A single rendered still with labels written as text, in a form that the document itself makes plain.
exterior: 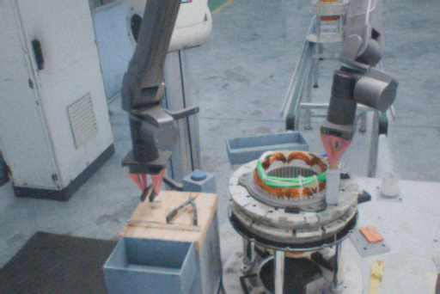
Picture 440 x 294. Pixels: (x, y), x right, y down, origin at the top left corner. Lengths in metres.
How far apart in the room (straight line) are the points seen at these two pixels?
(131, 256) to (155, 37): 0.51
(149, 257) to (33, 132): 2.27
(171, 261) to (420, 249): 0.79
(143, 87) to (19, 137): 2.45
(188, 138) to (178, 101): 0.13
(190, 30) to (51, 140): 2.02
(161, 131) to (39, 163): 2.49
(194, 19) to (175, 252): 0.66
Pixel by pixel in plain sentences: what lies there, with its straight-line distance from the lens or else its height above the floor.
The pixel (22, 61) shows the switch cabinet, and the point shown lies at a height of 1.03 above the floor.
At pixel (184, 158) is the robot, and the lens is 1.47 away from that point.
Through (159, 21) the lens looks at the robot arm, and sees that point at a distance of 0.84.
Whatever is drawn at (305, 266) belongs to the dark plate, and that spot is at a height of 0.78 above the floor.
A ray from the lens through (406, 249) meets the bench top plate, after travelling 1.49.
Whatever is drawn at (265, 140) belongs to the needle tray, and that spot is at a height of 1.04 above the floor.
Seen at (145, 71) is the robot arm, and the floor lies 1.43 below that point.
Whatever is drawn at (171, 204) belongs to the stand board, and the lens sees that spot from 1.14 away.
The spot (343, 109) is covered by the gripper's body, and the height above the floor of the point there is 1.33.
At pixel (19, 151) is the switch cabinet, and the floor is 0.39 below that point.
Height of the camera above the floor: 1.67
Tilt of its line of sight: 26 degrees down
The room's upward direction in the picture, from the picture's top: 4 degrees counter-clockwise
